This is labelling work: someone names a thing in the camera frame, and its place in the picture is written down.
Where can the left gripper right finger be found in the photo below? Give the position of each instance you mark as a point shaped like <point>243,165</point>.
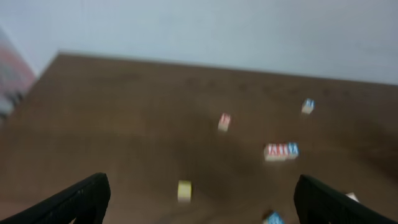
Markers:
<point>317,203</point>

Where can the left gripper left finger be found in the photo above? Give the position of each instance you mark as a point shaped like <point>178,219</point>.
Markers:
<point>83,202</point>

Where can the blue number 2 block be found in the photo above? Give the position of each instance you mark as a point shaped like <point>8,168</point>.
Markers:
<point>293,150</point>

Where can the red letter I block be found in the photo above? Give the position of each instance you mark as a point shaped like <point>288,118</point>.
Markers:
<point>283,151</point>

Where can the red letter A block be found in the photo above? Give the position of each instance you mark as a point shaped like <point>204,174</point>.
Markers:
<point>271,152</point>

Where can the white block red side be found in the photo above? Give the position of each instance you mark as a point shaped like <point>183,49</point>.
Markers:
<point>352,196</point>

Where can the blue picture block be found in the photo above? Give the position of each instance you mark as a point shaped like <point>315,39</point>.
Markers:
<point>272,218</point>

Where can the yellow wooden block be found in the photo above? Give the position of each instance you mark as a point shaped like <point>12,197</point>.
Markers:
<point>184,191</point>

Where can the blue letter P block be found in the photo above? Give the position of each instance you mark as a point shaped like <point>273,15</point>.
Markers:
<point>308,106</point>

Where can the red letter E block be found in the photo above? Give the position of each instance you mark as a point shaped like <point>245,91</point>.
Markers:
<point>224,122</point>

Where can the red patterned object at edge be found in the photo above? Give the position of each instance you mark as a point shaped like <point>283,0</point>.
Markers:
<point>16,77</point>

